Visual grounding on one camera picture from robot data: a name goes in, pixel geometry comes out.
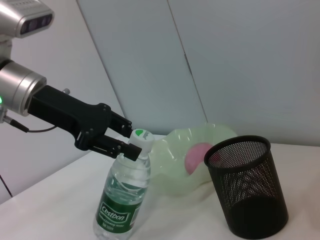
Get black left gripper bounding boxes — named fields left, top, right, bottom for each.
left=28, top=84, right=143, bottom=162

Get clear green-label water bottle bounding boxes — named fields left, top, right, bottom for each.
left=93, top=128, right=155, bottom=240

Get pink peach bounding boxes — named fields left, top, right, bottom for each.
left=184, top=142, right=214, bottom=176

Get translucent green fruit plate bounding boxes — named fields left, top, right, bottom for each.
left=147, top=122, right=239, bottom=198

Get black mesh pen cup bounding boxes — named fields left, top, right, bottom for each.
left=204, top=135, right=290, bottom=238

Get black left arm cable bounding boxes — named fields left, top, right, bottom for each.
left=0, top=116, right=59, bottom=134

